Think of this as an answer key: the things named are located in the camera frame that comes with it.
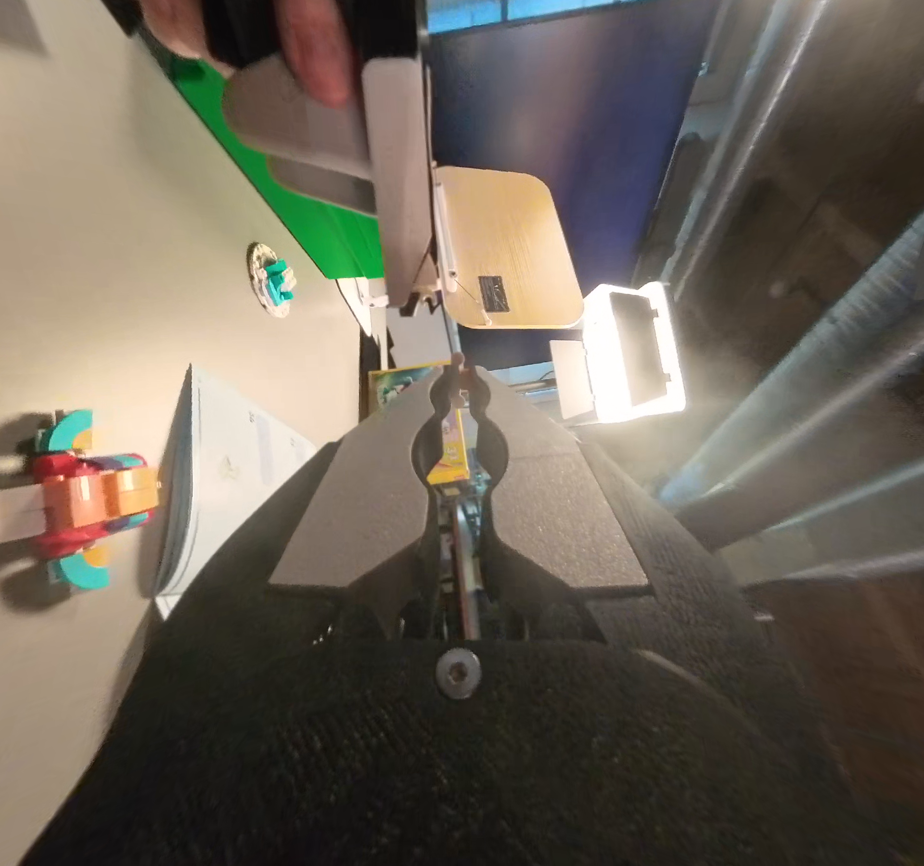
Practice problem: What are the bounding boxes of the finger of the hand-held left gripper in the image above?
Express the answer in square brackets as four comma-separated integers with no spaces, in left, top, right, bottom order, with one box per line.
[361,56,439,307]

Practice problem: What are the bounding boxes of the round white lego plate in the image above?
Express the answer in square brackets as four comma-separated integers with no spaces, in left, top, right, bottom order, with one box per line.
[247,242,298,318]

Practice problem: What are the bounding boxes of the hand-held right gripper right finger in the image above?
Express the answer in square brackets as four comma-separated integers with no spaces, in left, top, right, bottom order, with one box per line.
[468,367,648,618]

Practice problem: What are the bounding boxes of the wooden side table white frame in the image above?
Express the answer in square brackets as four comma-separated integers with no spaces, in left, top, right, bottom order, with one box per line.
[335,165,584,336]

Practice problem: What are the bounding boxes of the green plastic bin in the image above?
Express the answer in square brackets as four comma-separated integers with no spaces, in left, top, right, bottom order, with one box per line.
[141,32,385,282]

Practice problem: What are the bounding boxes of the dark blue partition panel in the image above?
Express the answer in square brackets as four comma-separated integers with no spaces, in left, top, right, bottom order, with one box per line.
[426,0,726,369]

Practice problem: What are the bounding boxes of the person's left hand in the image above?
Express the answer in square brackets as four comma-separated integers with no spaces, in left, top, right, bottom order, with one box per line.
[136,0,359,108]

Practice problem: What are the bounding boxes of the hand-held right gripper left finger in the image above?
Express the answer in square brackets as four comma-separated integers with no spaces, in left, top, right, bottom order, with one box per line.
[269,364,454,635]

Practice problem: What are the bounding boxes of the lego instruction booklet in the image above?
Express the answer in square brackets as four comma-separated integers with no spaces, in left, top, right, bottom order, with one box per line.
[153,363,320,618]

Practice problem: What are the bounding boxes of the colourful lego build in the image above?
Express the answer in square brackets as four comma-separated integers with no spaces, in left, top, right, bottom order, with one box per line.
[0,408,161,593]

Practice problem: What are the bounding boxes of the studio light panel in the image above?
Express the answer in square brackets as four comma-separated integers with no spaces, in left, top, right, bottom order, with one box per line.
[549,280,687,425]

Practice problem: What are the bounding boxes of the yellow green cardboard box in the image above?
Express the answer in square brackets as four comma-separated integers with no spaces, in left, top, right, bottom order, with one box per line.
[367,364,499,492]

